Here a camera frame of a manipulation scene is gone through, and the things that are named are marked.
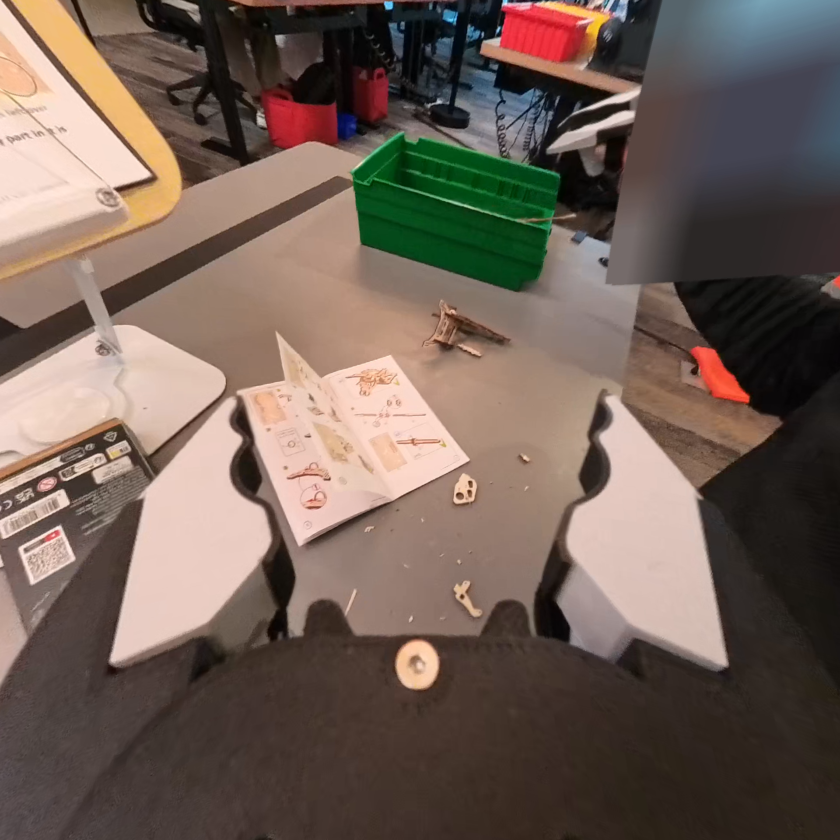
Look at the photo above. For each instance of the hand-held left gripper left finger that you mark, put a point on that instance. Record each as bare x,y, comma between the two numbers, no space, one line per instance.
190,558

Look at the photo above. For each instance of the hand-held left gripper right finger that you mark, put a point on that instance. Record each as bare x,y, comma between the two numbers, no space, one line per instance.
643,558

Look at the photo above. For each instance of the branched wooden part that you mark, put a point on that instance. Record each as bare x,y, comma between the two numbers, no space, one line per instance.
467,600

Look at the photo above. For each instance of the wooden model assembly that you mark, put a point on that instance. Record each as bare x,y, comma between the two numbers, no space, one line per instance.
449,328

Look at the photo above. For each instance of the black cardboard box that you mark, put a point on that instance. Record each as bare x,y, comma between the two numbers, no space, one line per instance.
59,525

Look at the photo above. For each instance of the wooden part with holes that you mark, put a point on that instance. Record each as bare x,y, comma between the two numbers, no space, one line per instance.
464,489

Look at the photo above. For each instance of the orange plastic object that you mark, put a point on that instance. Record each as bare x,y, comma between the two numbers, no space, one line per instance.
722,377

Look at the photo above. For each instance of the instruction booklet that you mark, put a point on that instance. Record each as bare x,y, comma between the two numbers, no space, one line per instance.
367,446

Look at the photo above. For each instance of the engraved wooden strip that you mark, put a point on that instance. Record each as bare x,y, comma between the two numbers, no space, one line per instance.
471,351

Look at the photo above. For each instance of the thin wooden stick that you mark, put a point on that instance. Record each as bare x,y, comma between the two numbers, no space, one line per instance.
544,218

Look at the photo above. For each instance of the green plastic bin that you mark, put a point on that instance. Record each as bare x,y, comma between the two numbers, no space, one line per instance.
446,243

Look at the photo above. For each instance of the document holder with sheet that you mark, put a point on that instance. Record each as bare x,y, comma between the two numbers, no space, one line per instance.
154,151

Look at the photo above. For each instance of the black white striped object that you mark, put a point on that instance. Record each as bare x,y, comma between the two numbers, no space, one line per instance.
590,124

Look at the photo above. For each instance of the red bag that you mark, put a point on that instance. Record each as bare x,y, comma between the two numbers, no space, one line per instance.
295,124

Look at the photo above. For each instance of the printed instruction sheet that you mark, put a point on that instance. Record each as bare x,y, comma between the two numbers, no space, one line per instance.
59,131

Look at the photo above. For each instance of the small blue box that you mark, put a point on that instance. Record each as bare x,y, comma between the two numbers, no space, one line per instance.
348,126

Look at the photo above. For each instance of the black round stand base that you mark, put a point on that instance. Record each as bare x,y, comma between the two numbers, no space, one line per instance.
449,117

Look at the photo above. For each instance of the wooden desk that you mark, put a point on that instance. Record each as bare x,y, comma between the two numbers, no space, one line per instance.
564,73

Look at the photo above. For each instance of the black bag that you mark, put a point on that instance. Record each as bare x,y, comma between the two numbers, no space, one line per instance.
315,82

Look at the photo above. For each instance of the red canister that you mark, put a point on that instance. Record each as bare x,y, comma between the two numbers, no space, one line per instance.
371,95

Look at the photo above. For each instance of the red plastic crate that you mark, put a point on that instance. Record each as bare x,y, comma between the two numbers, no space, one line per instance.
538,36

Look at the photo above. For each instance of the yellow plastic crate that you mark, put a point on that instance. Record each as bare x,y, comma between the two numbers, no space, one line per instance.
594,23

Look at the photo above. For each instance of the black office chair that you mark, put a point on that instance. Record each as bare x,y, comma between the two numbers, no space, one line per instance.
167,16

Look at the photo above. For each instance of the black desk frame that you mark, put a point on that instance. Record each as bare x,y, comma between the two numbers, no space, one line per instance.
226,85

